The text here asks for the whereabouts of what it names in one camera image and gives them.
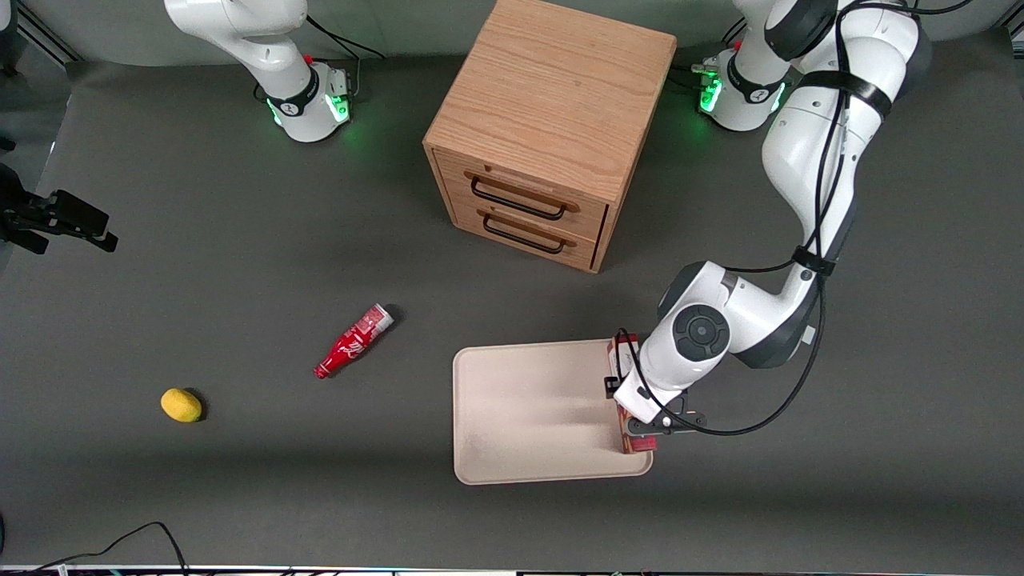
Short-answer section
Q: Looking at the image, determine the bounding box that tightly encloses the red cookie box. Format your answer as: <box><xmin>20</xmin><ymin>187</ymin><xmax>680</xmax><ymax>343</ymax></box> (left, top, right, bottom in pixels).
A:
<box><xmin>606</xmin><ymin>334</ymin><xmax>658</xmax><ymax>455</ymax></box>

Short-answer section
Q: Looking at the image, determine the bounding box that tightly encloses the beige plastic tray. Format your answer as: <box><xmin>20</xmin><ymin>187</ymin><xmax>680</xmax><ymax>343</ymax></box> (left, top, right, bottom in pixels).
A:
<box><xmin>452</xmin><ymin>338</ymin><xmax>654</xmax><ymax>486</ymax></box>

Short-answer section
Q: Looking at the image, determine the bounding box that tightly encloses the wooden drawer front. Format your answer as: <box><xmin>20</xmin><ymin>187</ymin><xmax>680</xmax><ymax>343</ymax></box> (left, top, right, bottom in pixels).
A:
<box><xmin>436</xmin><ymin>150</ymin><xmax>610</xmax><ymax>242</ymax></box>
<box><xmin>448</xmin><ymin>196</ymin><xmax>602</xmax><ymax>273</ymax></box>

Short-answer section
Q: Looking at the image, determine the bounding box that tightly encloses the yellow lemon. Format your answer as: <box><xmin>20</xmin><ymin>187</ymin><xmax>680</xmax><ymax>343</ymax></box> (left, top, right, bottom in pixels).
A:
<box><xmin>160</xmin><ymin>388</ymin><xmax>203</xmax><ymax>423</ymax></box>

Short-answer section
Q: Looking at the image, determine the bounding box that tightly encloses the red cola bottle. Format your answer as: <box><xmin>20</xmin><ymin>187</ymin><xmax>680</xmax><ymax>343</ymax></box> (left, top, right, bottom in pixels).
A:
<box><xmin>314</xmin><ymin>303</ymin><xmax>395</xmax><ymax>380</ymax></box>

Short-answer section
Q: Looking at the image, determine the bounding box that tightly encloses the wooden drawer cabinet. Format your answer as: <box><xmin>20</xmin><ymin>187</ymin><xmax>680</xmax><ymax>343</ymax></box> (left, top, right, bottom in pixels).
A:
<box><xmin>422</xmin><ymin>0</ymin><xmax>678</xmax><ymax>275</ymax></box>

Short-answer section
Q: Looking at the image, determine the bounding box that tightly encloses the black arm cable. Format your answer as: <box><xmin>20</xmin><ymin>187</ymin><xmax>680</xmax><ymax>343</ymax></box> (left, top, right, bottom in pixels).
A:
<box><xmin>612</xmin><ymin>0</ymin><xmax>973</xmax><ymax>438</ymax></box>

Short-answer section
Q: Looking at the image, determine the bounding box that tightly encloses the black drawer handle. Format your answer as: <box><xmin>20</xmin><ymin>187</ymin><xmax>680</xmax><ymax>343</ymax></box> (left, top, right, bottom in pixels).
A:
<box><xmin>482</xmin><ymin>214</ymin><xmax>566</xmax><ymax>255</ymax></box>
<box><xmin>470</xmin><ymin>177</ymin><xmax>568</xmax><ymax>221</ymax></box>

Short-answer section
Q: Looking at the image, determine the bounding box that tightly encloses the black floor cable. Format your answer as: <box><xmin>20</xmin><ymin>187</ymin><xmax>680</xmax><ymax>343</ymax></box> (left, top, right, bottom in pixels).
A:
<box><xmin>32</xmin><ymin>522</ymin><xmax>190</xmax><ymax>574</ymax></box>

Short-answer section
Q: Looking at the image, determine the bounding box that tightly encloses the black base cable bundle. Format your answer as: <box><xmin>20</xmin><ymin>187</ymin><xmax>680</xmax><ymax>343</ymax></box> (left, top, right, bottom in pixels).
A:
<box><xmin>670</xmin><ymin>62</ymin><xmax>721</xmax><ymax>91</ymax></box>

